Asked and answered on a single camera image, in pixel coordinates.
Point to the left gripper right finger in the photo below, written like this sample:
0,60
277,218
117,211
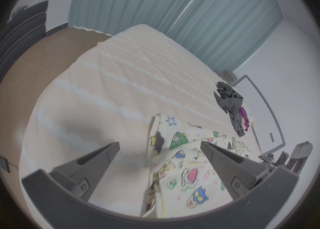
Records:
232,170

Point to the grey garment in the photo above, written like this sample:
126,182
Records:
237,125

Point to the black chest of drawers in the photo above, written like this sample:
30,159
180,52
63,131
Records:
22,37

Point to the black garment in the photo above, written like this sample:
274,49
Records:
228,97

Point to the white printed pyjama top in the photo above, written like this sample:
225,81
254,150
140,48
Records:
195,185

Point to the small black box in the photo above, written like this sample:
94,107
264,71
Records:
4,165

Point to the bed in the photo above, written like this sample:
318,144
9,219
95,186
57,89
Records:
112,85

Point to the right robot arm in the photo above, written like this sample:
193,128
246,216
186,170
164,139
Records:
301,151

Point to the white printed pillow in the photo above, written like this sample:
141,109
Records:
252,119

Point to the purple garment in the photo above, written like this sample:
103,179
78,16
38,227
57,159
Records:
244,119

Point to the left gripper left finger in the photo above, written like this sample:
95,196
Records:
85,168

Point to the grey bedside table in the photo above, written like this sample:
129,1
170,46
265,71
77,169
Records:
223,74

